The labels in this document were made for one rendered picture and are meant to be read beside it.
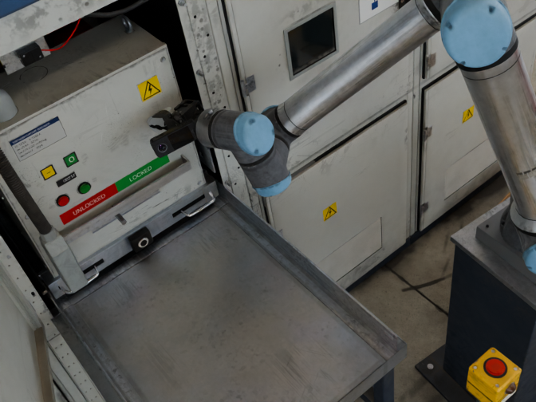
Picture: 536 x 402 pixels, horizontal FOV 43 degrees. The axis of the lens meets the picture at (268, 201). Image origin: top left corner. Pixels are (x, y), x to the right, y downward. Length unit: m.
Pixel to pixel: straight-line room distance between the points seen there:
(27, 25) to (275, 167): 0.59
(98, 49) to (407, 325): 1.59
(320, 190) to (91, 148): 0.84
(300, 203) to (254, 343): 0.65
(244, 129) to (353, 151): 0.85
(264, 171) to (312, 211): 0.76
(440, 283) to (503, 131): 1.48
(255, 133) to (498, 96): 0.49
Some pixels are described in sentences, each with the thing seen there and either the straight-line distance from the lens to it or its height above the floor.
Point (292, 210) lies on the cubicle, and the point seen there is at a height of 0.67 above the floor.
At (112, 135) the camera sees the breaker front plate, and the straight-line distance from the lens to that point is 1.70.
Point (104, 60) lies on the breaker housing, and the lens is 1.68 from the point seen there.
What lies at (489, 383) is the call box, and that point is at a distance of 1.56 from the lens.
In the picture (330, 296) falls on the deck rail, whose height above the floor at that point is 0.85.
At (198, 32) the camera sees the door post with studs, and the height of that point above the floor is 1.41.
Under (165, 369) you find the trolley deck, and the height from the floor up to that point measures 0.85.
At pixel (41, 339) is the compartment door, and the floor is 0.84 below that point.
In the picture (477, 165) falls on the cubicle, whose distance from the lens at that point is 2.97.
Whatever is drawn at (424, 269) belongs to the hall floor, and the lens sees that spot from 2.84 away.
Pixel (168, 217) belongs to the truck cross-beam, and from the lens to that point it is 1.92.
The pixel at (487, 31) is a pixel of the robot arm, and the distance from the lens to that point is 1.25.
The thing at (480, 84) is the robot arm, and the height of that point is 1.45.
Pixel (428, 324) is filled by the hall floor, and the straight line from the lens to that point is 2.69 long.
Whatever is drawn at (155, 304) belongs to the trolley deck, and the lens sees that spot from 1.81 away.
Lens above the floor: 2.25
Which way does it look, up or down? 46 degrees down
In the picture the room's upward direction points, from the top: 11 degrees counter-clockwise
